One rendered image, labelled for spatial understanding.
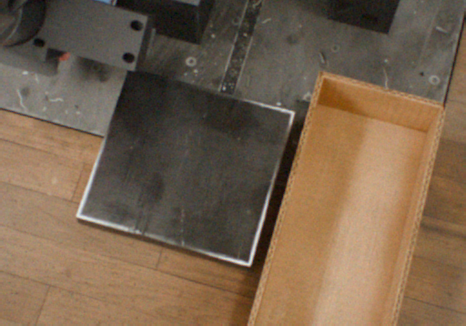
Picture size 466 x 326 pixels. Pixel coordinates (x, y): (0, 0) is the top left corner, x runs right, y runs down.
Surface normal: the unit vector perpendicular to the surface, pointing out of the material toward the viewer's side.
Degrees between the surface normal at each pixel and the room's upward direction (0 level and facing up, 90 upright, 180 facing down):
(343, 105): 90
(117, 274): 0
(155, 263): 0
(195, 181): 0
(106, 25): 29
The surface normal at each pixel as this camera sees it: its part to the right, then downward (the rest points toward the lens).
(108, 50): -0.11, 0.15
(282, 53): 0.00, -0.34
